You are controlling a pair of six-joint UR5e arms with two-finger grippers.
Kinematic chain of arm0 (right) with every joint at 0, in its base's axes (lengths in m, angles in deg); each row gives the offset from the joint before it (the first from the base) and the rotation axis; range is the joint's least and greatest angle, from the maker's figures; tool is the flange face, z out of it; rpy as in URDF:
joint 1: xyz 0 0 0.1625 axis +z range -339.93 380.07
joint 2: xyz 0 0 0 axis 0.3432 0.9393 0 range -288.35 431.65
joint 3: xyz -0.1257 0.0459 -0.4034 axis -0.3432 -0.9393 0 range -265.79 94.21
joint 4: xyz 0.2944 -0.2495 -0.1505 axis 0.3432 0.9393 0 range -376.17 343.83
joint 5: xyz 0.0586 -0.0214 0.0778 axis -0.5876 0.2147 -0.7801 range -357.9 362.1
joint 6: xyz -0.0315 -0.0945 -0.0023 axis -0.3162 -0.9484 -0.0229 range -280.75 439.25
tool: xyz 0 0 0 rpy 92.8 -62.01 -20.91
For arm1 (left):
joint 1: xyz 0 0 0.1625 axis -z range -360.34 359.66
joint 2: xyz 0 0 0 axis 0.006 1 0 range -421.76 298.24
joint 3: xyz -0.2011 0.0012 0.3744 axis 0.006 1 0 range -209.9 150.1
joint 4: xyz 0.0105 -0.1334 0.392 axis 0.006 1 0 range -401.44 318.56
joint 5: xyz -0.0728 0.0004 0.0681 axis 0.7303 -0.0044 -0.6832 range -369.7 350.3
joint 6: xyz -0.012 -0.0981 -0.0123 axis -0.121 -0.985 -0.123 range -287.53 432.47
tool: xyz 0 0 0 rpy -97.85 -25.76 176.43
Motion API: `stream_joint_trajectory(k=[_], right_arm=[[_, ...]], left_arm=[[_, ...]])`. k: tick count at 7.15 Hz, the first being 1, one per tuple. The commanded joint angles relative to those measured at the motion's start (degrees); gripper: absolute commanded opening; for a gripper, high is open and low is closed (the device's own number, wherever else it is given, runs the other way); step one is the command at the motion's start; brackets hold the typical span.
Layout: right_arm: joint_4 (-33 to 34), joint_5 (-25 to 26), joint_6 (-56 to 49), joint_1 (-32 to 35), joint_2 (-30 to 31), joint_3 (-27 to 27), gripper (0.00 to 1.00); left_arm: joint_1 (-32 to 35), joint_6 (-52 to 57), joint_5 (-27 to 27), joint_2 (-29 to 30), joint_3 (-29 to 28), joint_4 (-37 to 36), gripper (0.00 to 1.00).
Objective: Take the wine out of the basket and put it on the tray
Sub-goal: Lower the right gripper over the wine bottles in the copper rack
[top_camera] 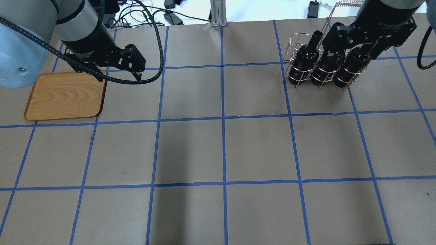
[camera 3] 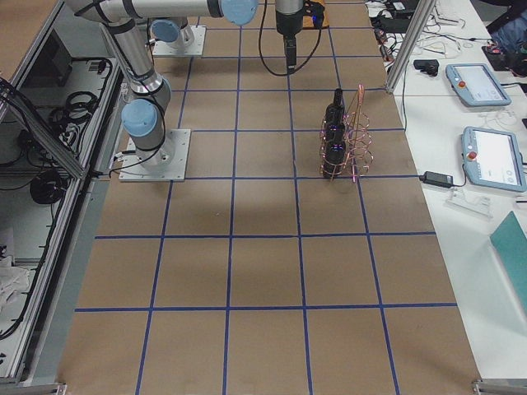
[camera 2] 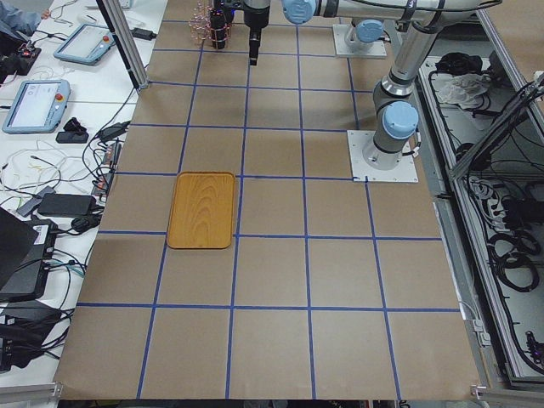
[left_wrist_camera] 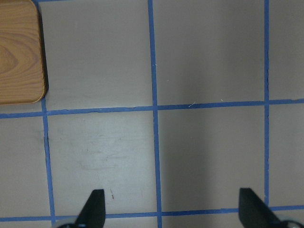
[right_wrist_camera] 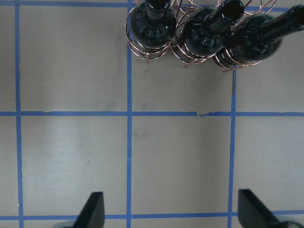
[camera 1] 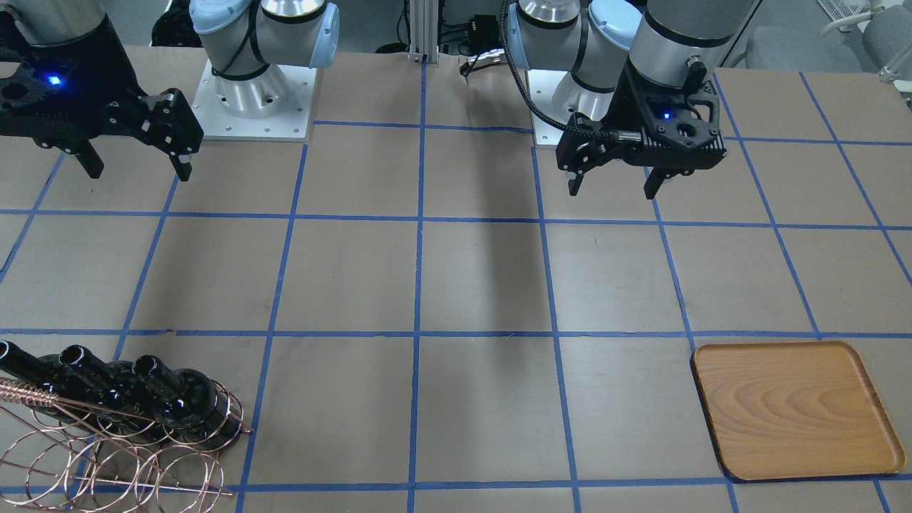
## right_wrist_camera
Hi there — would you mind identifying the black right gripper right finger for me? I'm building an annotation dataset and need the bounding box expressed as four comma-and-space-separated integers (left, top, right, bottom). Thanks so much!
238, 189, 281, 228

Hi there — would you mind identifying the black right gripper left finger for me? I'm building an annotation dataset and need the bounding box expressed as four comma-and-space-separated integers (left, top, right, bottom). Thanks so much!
73, 192, 105, 228

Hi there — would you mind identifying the dark wine bottle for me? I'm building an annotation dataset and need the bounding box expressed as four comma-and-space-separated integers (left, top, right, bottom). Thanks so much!
130, 0, 177, 49
219, 5, 304, 67
181, 0, 244, 57

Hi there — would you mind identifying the copper wire bottle basket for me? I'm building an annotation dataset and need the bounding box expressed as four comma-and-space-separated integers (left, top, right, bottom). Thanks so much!
124, 0, 283, 72

